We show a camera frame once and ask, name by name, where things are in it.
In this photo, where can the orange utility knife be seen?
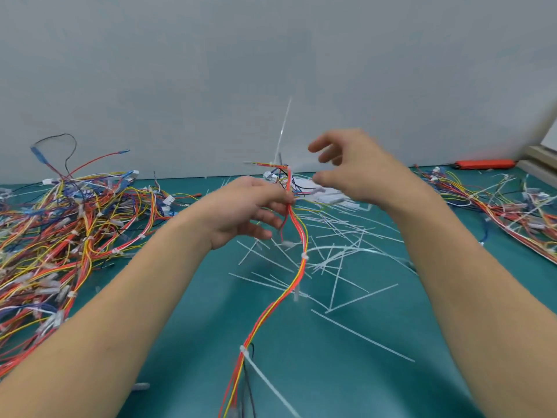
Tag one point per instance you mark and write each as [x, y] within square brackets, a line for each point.
[484, 164]

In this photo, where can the person's left hand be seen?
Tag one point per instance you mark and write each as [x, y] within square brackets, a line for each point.
[237, 204]

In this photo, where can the person's left forearm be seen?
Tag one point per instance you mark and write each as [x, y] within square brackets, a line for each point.
[104, 326]

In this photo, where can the person's right thumb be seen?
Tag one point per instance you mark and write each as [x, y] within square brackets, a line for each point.
[327, 179]

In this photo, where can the person's left fingers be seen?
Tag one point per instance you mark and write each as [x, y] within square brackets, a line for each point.
[272, 200]

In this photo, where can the person's right hand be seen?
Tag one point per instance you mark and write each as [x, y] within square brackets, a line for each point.
[370, 169]

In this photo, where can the beige window frame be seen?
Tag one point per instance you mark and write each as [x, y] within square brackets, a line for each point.
[539, 163]

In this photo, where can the person's right forearm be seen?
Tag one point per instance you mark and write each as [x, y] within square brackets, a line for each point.
[474, 300]

